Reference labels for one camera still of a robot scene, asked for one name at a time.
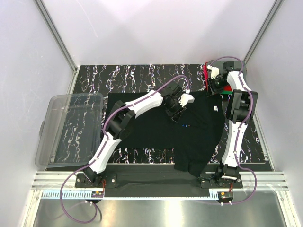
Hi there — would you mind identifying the black t shirt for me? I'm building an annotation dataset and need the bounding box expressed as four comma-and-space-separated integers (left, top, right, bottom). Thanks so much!
117, 91, 225, 177

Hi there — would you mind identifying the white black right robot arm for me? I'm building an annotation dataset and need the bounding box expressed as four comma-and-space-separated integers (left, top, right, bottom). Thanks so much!
205, 61, 258, 188

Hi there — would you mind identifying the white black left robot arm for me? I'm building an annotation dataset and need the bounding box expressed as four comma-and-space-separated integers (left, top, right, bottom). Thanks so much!
84, 82, 195, 184

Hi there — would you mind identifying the folded green t shirt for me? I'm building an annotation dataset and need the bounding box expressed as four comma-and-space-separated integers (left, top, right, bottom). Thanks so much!
221, 90, 232, 94

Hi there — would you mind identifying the folded red t shirt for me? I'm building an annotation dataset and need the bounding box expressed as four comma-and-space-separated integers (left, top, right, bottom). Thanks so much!
203, 62, 232, 91

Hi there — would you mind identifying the folded grey t shirt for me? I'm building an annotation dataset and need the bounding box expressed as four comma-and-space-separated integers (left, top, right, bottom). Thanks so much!
208, 59, 242, 74

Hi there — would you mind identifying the black marble pattern mat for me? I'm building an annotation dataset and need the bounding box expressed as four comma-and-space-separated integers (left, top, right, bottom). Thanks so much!
48, 64, 268, 171

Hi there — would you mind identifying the clear plastic bin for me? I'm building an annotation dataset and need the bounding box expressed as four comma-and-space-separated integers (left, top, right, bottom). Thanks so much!
35, 93, 103, 168

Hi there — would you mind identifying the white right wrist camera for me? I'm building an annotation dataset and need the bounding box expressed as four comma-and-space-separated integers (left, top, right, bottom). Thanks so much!
207, 65, 220, 79

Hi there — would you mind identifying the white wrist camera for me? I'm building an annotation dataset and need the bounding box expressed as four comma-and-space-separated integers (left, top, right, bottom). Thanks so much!
178, 93, 195, 107
207, 65, 220, 79

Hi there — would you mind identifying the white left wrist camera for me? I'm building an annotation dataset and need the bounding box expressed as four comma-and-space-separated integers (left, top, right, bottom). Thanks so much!
178, 93, 195, 107

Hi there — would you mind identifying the right aluminium corner post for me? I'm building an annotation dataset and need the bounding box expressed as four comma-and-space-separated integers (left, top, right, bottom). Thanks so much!
243, 0, 285, 66

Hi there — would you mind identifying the aluminium corner post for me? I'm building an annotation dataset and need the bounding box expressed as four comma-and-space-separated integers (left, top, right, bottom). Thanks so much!
243, 0, 285, 66
33, 0, 80, 74

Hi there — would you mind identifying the aluminium frame rail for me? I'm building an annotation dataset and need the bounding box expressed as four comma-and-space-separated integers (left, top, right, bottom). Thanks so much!
32, 171, 288, 190

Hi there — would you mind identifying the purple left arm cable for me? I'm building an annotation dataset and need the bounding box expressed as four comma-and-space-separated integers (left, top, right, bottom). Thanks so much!
60, 75, 191, 223

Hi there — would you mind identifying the white slotted cable duct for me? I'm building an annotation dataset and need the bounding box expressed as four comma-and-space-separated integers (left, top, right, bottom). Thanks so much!
42, 190, 104, 199

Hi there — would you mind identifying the left aluminium corner post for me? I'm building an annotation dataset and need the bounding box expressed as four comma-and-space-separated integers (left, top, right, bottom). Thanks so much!
33, 0, 80, 74

